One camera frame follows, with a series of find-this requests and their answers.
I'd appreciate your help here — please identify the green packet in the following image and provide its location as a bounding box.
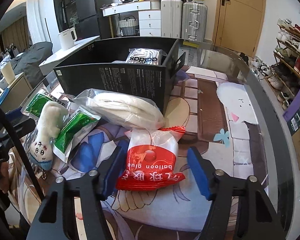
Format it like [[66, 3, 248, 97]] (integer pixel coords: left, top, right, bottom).
[[21, 92, 68, 121], [53, 107, 101, 163]]

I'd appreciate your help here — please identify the black cardboard storage box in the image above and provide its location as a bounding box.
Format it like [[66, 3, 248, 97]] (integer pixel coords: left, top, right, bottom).
[[53, 36, 185, 113]]

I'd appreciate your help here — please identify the bagged white cloth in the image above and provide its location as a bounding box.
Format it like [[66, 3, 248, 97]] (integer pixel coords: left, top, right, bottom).
[[70, 88, 165, 130]]

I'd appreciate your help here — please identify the anime print table mat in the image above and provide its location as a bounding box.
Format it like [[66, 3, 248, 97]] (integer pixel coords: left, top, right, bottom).
[[9, 66, 268, 239]]

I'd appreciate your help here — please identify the dark grey beanbag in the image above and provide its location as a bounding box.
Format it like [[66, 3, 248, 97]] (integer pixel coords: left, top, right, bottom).
[[10, 42, 53, 88]]

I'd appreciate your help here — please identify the white drawer desk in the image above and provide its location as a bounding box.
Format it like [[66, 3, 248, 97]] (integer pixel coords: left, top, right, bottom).
[[101, 0, 161, 37]]

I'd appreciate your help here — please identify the white electric kettle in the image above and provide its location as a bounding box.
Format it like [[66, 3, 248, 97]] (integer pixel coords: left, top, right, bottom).
[[58, 27, 77, 50]]

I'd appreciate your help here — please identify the white plush toy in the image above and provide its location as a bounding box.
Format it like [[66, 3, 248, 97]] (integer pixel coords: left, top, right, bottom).
[[30, 101, 69, 171]]

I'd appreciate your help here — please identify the red balloon glue bag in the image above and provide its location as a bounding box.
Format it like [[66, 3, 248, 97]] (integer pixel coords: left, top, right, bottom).
[[116, 126, 185, 191]]

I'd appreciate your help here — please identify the person's left hand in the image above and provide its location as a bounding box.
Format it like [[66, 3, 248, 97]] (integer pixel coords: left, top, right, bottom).
[[0, 162, 10, 193]]

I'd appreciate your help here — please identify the white suitcase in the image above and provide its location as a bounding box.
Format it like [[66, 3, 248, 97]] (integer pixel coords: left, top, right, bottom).
[[161, 0, 183, 38]]

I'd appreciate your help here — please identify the black glass cabinet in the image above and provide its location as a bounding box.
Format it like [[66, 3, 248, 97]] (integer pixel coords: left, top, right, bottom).
[[53, 0, 83, 39]]

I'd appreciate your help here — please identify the wooden door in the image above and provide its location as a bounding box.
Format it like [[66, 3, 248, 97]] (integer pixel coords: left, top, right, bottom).
[[213, 0, 266, 57]]

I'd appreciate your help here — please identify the wooden shoe rack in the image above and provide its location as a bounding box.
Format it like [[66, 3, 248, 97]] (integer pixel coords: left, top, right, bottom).
[[260, 18, 300, 110]]

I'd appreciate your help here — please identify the black refrigerator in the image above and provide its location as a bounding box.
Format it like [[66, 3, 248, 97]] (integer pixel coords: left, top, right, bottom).
[[75, 0, 113, 39]]

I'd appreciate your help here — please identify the bagged grey striped cloth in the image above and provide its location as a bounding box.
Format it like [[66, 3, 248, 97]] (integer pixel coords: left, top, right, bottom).
[[126, 48, 167, 66]]

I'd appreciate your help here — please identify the silver suitcase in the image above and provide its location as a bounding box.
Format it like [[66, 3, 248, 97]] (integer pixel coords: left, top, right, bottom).
[[181, 2, 207, 42]]

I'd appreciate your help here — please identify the woven storage basket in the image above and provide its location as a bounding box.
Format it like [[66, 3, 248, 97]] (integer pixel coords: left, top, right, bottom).
[[119, 16, 139, 36]]

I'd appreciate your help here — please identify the white side table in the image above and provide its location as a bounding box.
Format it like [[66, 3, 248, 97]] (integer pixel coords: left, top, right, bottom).
[[39, 36, 100, 76]]

